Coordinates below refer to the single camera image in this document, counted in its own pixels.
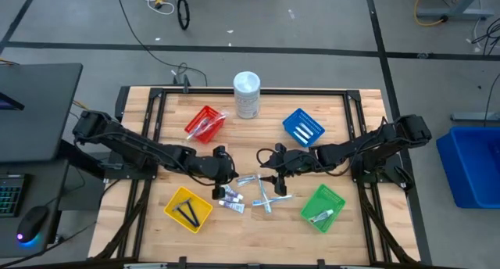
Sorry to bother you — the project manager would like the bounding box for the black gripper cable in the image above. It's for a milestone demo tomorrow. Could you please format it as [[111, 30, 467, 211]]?
[[255, 147, 279, 170]]

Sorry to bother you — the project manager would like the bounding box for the black aluminium table frame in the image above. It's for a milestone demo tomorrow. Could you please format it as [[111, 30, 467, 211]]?
[[87, 84, 423, 269]]

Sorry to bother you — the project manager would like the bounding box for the white wipes canister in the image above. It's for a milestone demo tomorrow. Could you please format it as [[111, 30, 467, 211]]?
[[233, 70, 262, 120]]

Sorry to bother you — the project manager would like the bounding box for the red plastic basket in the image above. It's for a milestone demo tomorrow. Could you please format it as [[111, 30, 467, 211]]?
[[184, 105, 228, 145]]

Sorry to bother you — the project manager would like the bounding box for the long black floor cable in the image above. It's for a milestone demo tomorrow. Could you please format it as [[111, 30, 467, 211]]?
[[115, 0, 209, 87]]

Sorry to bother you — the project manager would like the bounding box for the large blue storage bin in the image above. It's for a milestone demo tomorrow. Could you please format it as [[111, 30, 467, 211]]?
[[436, 126, 500, 210]]

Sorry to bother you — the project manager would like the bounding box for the black backlit keyboard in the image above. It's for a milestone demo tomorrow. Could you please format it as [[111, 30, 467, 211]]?
[[0, 174, 25, 218]]

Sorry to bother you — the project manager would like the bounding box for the black cable bundle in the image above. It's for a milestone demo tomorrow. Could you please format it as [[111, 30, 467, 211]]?
[[470, 17, 500, 56]]

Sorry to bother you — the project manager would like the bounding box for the black glowing computer mouse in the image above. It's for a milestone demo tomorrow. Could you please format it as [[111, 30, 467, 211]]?
[[16, 205, 51, 245]]

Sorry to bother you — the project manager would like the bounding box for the white cable bundle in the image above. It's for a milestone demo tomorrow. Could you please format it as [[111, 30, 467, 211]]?
[[135, 0, 176, 16]]

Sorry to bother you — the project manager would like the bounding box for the yellow plastic basket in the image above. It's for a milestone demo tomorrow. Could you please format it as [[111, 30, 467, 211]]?
[[162, 185, 214, 235]]

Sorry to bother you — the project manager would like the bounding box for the toothbrush with blue striped grip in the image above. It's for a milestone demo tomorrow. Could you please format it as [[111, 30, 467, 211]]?
[[251, 194, 294, 207]]

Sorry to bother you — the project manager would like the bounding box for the green plastic basket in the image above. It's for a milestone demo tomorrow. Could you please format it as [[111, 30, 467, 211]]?
[[299, 183, 347, 235]]

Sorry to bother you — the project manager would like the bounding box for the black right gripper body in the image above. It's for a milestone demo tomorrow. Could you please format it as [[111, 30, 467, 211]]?
[[273, 142, 317, 197]]

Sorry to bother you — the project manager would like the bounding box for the yellow floor cable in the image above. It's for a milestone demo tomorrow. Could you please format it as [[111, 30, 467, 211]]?
[[412, 0, 447, 27]]

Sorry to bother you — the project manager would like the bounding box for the blue plastic basket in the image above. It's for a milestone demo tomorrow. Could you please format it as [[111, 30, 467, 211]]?
[[282, 107, 327, 149]]

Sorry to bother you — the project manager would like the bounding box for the grey metal desk foot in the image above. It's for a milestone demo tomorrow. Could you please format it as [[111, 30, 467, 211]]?
[[451, 111, 500, 122], [413, 0, 495, 22]]

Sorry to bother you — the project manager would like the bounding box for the plain white toothbrush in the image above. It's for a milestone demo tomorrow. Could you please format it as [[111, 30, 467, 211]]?
[[255, 174, 270, 203]]

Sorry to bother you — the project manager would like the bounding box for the toothbrush with green bristles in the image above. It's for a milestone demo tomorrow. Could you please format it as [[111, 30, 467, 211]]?
[[260, 182, 273, 215]]

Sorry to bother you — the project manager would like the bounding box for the coiled black cable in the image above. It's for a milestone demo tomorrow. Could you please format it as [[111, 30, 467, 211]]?
[[177, 0, 191, 31]]

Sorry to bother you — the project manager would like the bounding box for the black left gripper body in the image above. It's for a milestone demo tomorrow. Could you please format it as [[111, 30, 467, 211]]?
[[197, 145, 240, 202]]

